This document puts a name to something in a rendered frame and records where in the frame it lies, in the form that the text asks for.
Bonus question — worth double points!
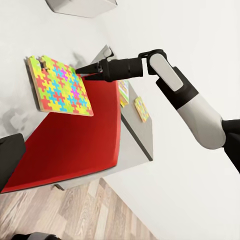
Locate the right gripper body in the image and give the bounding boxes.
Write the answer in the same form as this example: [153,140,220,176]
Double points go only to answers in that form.
[102,58,131,83]

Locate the jigsaw puzzle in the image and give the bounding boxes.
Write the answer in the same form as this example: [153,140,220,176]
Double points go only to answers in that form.
[135,97,150,123]
[27,55,94,117]

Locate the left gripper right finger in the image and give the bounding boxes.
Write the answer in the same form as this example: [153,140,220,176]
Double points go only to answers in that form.
[223,133,240,173]

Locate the toy box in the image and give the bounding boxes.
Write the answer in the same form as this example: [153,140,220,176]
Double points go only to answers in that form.
[47,0,118,18]

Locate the board game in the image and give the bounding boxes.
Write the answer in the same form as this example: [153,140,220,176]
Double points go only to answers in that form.
[118,79,129,107]

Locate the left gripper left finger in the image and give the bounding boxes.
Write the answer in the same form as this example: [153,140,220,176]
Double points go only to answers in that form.
[0,133,26,193]

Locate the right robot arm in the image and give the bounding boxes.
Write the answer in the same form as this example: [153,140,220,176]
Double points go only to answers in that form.
[75,46,240,150]

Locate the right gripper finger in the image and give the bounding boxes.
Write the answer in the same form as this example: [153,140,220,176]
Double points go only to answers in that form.
[84,72,108,82]
[75,59,103,75]

